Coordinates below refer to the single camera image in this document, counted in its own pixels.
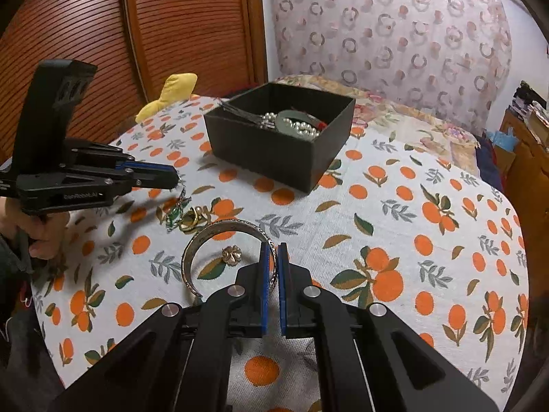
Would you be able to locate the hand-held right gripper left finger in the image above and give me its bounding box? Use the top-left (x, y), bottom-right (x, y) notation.
top-left (47, 242), bottom-right (277, 412)

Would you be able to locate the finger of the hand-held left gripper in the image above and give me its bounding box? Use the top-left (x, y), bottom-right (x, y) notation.
top-left (64, 167), bottom-right (178, 191)
top-left (64, 139), bottom-right (179, 182)

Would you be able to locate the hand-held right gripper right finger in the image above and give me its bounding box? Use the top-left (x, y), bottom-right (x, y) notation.
top-left (278, 242), bottom-right (501, 412)

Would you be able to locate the green bead chain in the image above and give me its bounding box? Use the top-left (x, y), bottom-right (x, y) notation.
top-left (165, 196), bottom-right (189, 231)

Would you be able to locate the silver cuff bangle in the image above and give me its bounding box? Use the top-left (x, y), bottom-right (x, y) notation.
top-left (181, 220), bottom-right (279, 299)

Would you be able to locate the silver hair comb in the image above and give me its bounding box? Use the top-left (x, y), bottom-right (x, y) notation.
top-left (217, 99), bottom-right (275, 130)

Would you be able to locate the black square box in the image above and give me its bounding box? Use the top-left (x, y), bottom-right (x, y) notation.
top-left (202, 82), bottom-right (357, 194)

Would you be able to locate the pale green jade bangle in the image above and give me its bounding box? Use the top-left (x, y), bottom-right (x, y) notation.
top-left (277, 109), bottom-right (327, 132)

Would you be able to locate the white pearl bracelet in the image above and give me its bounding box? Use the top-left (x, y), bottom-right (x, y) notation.
top-left (261, 112), bottom-right (320, 139)

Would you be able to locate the person's left hand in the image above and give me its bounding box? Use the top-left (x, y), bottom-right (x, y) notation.
top-left (0, 209), bottom-right (72, 262)

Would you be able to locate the yellow plush toy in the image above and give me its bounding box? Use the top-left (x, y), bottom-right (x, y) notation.
top-left (135, 73), bottom-right (199, 124)

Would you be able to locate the wooden louvered wardrobe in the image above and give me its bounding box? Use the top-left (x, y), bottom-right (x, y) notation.
top-left (0, 0), bottom-right (269, 160)

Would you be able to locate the orange print tablecloth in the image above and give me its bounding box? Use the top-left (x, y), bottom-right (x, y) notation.
top-left (32, 94), bottom-right (531, 412)

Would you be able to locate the person's dark clothing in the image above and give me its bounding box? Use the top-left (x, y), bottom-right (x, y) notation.
top-left (0, 266), bottom-right (66, 412)

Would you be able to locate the floral blanket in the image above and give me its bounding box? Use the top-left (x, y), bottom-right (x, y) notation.
top-left (274, 75), bottom-right (481, 176)

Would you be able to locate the wooden side cabinet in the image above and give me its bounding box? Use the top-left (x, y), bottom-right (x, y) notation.
top-left (500, 109), bottom-right (549, 225)

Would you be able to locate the cardboard box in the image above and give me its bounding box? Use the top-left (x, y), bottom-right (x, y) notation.
top-left (529, 103), bottom-right (549, 139)

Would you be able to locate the stack of folded clothes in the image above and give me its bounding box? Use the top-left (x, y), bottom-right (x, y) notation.
top-left (512, 81), bottom-right (545, 116)

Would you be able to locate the gold ring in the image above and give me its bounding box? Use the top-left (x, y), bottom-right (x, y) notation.
top-left (179, 208), bottom-right (205, 233)

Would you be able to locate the ring pattern sheer curtain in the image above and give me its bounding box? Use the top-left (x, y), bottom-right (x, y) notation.
top-left (270, 0), bottom-right (514, 134)

